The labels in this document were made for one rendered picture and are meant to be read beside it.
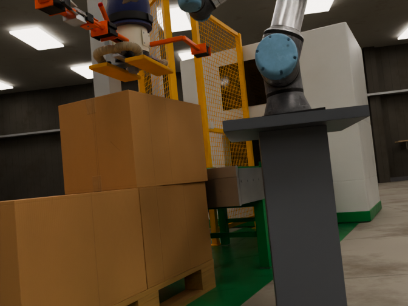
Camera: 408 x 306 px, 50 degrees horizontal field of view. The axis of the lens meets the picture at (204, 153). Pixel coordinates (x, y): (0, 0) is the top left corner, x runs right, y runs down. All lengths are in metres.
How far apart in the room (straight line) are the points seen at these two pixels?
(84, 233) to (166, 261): 0.52
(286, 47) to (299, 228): 0.65
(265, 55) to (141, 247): 0.87
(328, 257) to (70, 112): 1.22
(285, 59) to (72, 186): 1.05
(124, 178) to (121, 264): 0.35
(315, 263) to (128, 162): 0.82
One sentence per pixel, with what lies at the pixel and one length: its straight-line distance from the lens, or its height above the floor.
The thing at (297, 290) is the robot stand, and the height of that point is 0.12.
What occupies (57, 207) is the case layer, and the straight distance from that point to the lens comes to 1.45.
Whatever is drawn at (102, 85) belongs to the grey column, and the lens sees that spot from 3.67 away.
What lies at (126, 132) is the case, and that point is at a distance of 1.81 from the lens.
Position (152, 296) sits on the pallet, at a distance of 1.85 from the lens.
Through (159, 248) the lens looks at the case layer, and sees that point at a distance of 1.89.
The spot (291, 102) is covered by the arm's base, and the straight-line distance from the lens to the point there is 1.73.
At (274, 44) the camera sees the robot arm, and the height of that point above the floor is 1.00.
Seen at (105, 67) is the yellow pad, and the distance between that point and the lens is 2.13.
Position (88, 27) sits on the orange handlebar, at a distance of 1.95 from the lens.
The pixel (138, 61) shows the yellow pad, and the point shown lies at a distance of 2.05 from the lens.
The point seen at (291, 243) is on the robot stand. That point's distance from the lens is 1.68.
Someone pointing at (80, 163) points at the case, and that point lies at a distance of 1.98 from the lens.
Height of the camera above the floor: 0.55
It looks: 4 degrees up
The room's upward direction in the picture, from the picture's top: 6 degrees counter-clockwise
